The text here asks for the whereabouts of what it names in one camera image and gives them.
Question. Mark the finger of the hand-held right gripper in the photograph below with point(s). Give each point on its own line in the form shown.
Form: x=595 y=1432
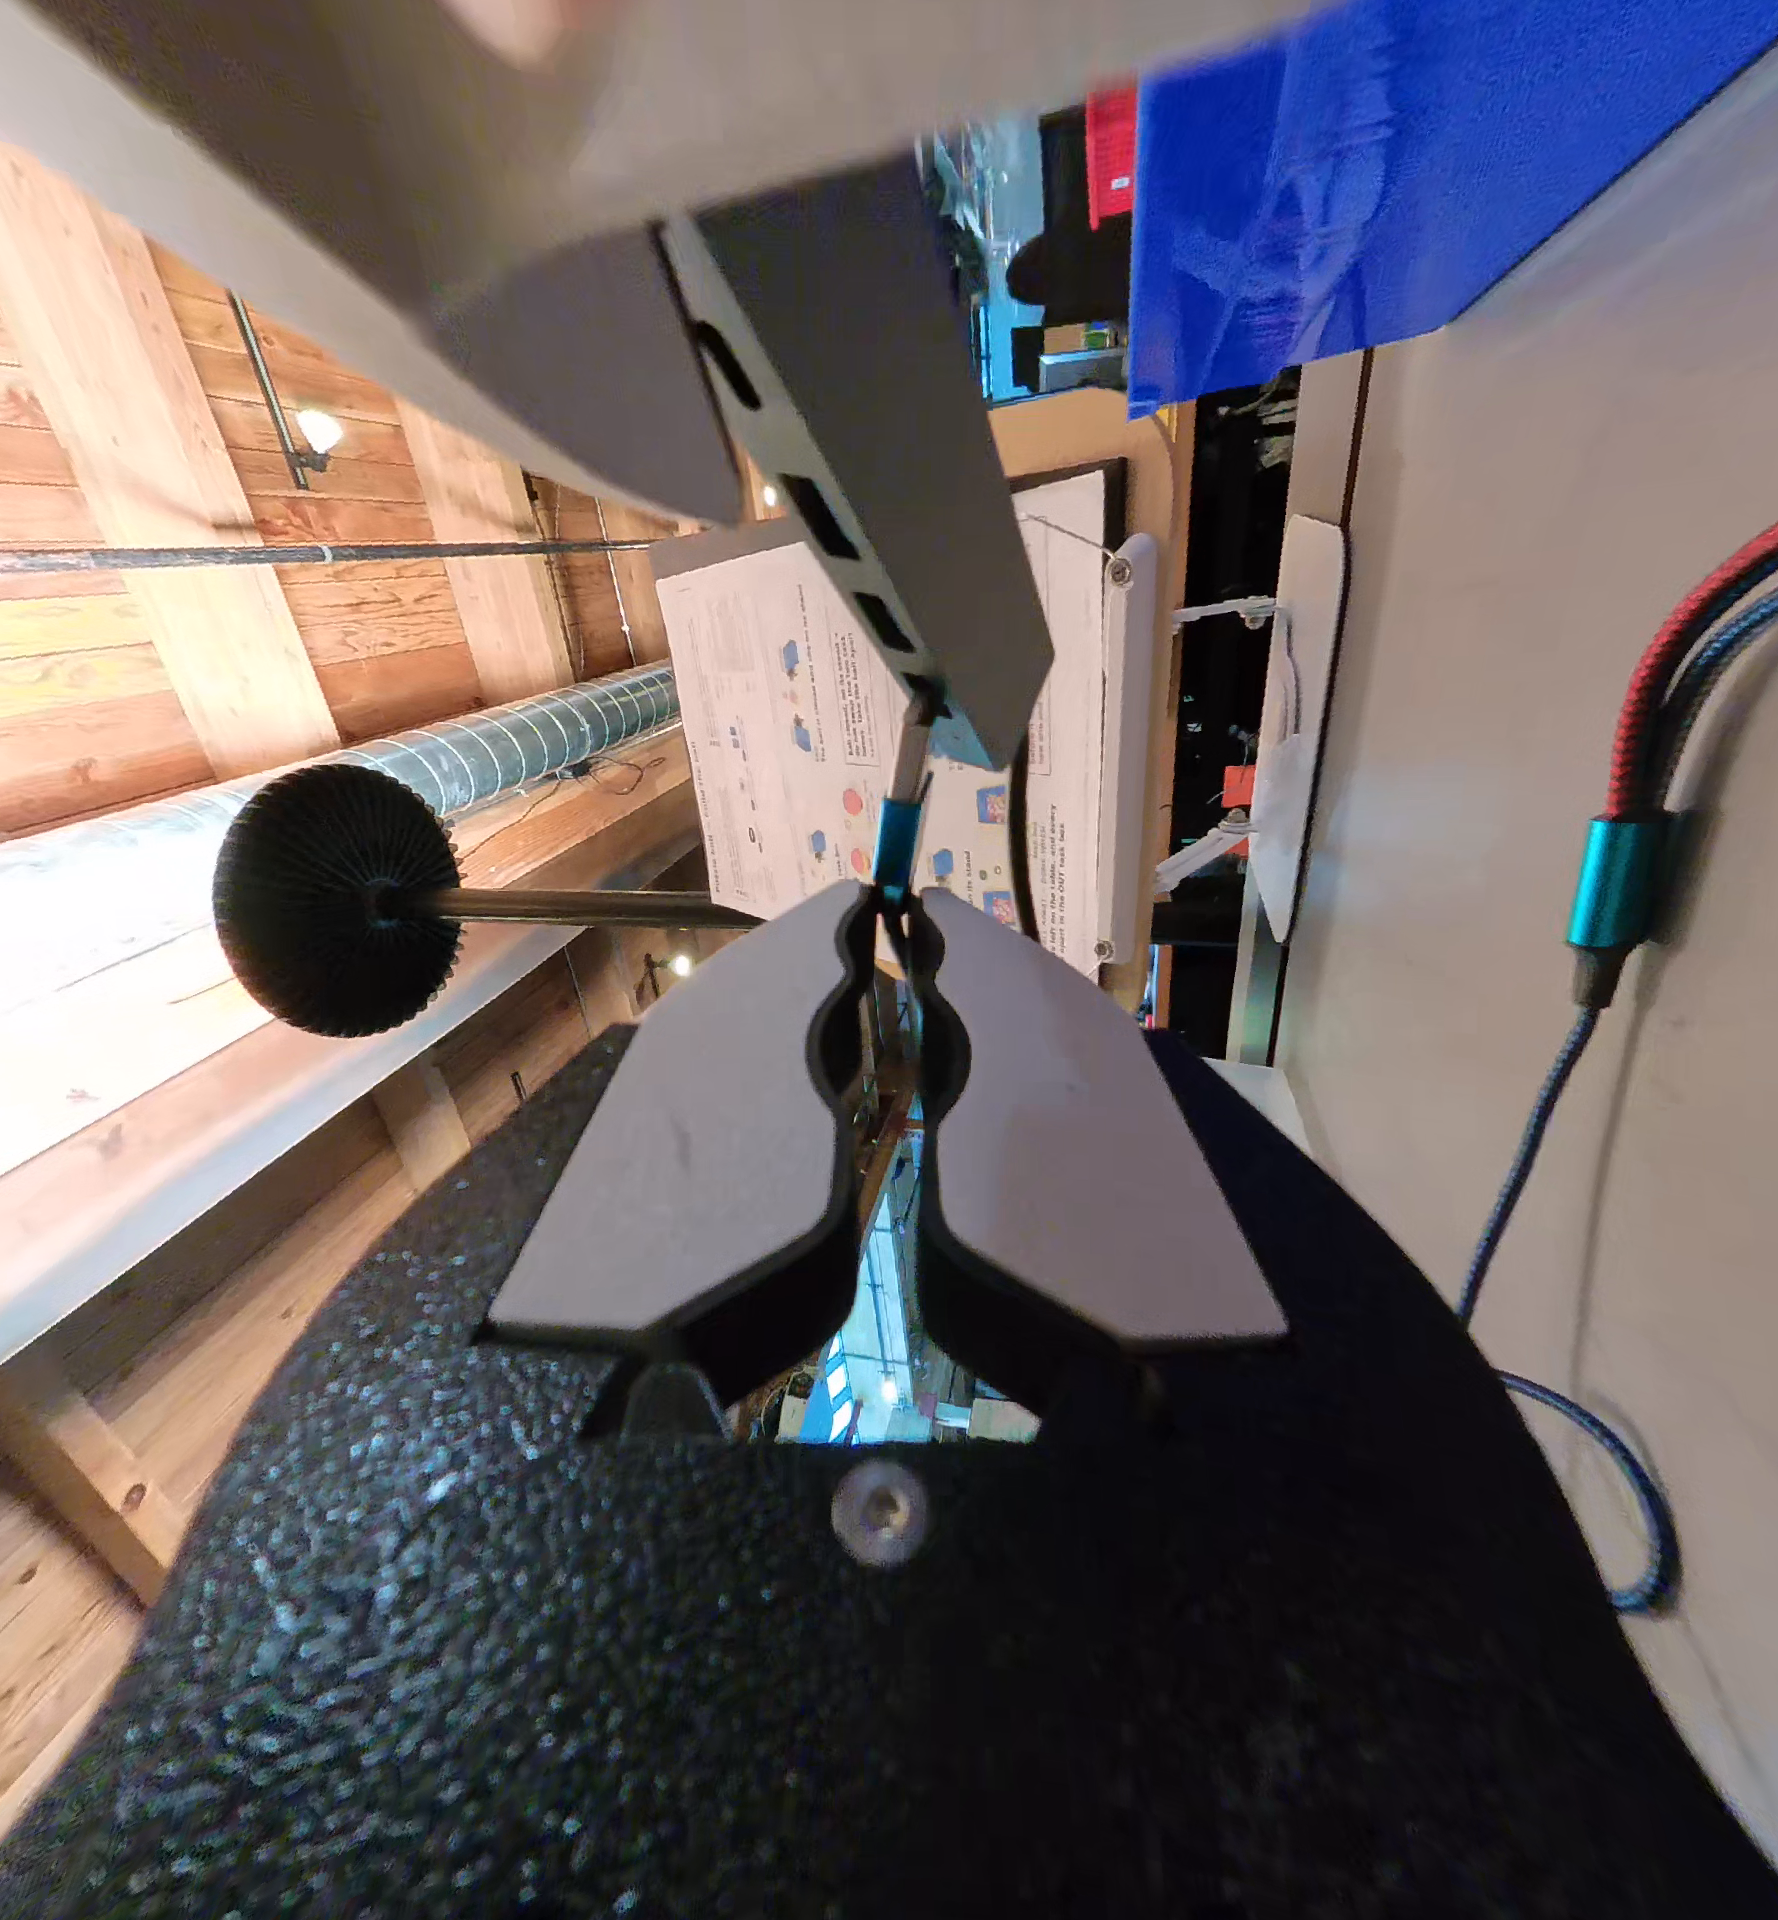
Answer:
x=887 y=75
x=573 y=344

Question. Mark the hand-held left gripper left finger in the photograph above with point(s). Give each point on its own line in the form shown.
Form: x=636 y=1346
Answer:
x=679 y=1170

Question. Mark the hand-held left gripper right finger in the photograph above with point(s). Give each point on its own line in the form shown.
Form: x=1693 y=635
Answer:
x=1113 y=1170

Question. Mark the red plastic bin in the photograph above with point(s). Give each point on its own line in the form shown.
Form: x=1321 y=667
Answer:
x=1113 y=148

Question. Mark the ceiling spot lamp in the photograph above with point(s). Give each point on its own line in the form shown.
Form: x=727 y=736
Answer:
x=324 y=433

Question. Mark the black ceiling pipe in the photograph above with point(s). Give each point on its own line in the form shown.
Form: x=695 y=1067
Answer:
x=228 y=556

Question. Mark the white sheet ledge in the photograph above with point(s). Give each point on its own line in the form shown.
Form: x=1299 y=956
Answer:
x=1129 y=747

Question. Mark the printed instruction sheet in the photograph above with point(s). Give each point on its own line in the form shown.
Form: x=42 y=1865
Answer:
x=770 y=721

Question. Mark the black ribbed round fixture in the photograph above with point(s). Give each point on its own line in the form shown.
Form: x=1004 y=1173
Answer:
x=334 y=900

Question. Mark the blue plastic bin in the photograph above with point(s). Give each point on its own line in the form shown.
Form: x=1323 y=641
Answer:
x=1355 y=180

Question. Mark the ceiling track rail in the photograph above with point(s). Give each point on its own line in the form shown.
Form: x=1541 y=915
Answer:
x=269 y=392

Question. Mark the silver ventilation duct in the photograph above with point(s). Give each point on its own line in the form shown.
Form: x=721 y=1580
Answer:
x=531 y=736

